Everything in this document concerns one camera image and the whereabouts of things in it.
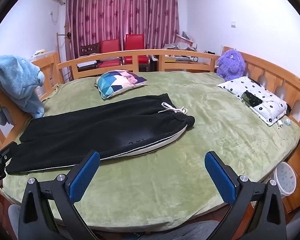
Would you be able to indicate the white floral pillow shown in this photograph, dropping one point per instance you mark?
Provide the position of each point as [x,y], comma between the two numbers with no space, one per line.
[270,100]

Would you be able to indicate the geometric print pillow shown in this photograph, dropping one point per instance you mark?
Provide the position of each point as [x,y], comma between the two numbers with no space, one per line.
[120,82]

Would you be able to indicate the small light blue toy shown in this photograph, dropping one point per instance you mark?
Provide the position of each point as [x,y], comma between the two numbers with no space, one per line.
[287,122]

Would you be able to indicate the wooden bed frame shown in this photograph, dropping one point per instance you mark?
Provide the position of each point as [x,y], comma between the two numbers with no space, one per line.
[140,54]

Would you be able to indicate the purple plush toy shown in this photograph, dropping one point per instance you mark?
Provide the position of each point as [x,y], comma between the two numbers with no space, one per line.
[230,63]

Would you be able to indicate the white wall switch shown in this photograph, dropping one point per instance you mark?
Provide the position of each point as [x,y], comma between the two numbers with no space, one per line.
[233,24]

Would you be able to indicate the pile of plastic bags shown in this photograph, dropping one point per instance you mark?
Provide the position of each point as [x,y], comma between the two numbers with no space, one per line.
[181,42]

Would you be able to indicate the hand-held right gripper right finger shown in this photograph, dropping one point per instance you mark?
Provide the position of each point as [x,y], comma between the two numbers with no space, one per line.
[218,177]

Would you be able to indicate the person's leg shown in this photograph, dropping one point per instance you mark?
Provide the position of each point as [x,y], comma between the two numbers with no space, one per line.
[185,231]
[13,222]

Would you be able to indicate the person's right leg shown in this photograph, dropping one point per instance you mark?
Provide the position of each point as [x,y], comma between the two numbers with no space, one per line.
[185,231]

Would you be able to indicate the green fleece blanket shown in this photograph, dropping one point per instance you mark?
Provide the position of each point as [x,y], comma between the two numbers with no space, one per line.
[190,155]

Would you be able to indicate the white storage container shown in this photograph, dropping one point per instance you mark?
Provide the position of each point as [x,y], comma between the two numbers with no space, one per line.
[41,53]

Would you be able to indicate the wooden coat rack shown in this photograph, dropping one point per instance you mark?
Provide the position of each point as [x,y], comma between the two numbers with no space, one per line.
[65,45]

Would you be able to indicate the wooden nightstand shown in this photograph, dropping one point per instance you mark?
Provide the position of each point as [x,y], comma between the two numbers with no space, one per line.
[298,177]

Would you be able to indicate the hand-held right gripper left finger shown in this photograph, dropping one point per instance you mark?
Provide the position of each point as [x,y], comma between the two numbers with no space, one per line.
[85,177]

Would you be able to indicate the dark green floral cloth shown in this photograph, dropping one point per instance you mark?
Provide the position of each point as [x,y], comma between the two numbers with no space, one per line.
[251,99]

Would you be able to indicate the red chair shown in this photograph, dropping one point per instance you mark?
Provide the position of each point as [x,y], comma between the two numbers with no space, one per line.
[110,48]
[136,43]

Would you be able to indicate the dark wooden chair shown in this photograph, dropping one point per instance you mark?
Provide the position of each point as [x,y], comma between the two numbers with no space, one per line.
[90,51]

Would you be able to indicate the person's left leg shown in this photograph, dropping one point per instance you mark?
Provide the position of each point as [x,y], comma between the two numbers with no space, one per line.
[13,222]

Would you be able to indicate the white waste bin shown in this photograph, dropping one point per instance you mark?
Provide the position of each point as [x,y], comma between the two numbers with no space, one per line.
[285,177]

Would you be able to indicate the black pants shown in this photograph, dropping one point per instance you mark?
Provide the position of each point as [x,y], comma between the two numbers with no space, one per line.
[90,130]

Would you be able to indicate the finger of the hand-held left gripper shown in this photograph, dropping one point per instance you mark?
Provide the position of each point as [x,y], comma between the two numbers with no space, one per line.
[9,151]

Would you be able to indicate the maroon floral curtain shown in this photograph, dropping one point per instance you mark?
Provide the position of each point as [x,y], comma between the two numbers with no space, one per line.
[122,12]

